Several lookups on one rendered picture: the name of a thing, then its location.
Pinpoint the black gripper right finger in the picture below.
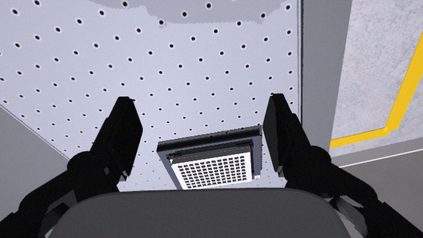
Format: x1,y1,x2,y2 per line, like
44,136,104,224
262,93,423,238

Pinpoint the white well plate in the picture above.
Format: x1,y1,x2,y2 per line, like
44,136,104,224
170,145,252,189

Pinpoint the light grey perforated base plate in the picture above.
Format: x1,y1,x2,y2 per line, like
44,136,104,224
0,0,301,192

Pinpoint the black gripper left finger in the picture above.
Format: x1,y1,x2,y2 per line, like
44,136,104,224
0,97,143,238

